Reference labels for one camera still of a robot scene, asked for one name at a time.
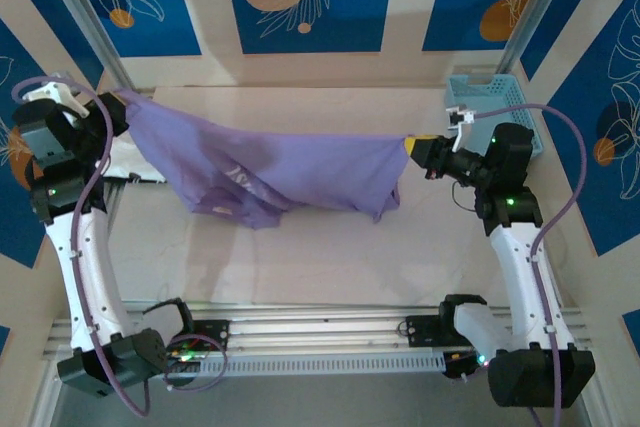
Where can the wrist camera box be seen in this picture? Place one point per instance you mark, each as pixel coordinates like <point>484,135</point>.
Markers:
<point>55,92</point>
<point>460,122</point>

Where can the wide aluminium frame rail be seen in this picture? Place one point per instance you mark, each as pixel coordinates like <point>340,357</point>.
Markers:
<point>320,329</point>

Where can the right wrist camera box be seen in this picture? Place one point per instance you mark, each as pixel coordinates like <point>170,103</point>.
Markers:
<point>460,122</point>

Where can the aluminium side rail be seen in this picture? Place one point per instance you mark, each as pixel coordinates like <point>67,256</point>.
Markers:
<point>116,202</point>

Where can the white table mat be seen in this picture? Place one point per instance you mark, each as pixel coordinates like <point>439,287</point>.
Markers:
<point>320,267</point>

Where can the black controller board with LED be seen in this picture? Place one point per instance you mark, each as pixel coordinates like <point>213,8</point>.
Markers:
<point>180,359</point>
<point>460,364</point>

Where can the light blue plastic basket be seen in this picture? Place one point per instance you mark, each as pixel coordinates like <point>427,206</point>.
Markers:
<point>500,87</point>

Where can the aluminium frame post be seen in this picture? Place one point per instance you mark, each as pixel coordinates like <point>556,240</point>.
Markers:
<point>85,17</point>
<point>525,22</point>

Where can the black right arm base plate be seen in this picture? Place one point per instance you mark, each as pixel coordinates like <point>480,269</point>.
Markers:
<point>420,329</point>

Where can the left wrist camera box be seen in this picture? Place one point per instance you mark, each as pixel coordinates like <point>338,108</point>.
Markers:
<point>55,92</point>

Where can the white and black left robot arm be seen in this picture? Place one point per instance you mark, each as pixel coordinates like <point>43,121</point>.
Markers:
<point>85,272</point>

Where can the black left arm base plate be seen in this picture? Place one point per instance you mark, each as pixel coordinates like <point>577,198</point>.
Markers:
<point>215,334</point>

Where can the folded white t-shirt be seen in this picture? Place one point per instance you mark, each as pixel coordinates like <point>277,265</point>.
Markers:
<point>125,162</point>

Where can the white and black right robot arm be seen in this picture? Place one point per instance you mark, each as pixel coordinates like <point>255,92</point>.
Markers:
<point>520,277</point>

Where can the purple t-shirt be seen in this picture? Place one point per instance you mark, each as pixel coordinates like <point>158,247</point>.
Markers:
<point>300,172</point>

